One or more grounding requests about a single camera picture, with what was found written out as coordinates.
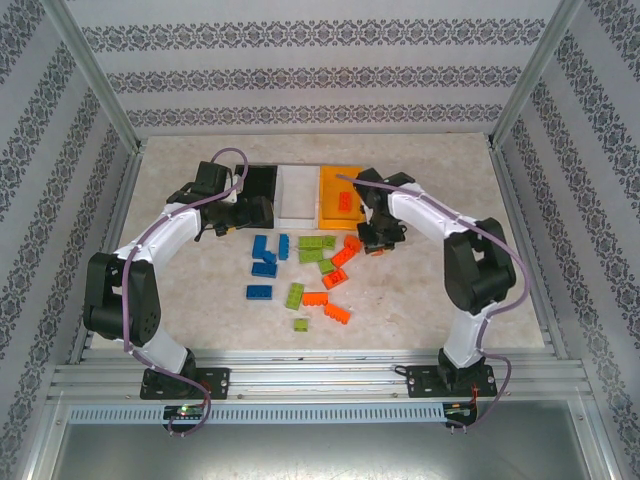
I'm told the black plastic container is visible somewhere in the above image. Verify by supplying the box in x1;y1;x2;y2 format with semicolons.
234;163;279;229

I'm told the white plastic container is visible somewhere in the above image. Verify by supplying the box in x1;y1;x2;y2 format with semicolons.
276;164;322;230

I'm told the orange plastic container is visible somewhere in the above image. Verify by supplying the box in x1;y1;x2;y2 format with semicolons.
318;165;366;232

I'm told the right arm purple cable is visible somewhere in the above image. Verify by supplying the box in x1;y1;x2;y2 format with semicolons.
333;172;531;436

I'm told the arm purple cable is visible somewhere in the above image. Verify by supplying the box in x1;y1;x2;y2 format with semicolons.
333;172;531;436
121;147;247;439

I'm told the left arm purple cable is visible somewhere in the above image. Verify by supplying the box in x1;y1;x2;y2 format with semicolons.
121;147;247;439

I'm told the left aluminium side rail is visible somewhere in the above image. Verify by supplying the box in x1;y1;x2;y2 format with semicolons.
69;143;147;362

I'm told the aluminium side rail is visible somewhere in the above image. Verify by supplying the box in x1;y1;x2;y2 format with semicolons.
487;137;570;359
69;143;147;362

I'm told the right aluminium side rail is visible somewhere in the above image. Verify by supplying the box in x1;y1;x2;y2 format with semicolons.
487;137;570;359

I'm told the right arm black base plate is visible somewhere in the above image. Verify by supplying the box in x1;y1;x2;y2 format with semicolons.
407;364;496;399

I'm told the aluminium mounting rail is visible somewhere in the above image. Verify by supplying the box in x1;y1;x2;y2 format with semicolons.
47;348;587;402

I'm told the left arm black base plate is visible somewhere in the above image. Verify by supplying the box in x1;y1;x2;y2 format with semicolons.
139;368;231;401

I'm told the slotted grey cable duct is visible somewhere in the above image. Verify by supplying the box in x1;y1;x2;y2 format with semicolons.
67;403;449;424

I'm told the left aluminium frame post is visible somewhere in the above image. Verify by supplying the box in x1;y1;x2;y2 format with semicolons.
42;0;146;152

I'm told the aluminium frame post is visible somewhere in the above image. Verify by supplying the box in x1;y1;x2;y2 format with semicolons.
42;0;146;152
488;0;585;147

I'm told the right aluminium frame post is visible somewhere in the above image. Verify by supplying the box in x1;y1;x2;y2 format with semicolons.
488;0;585;147

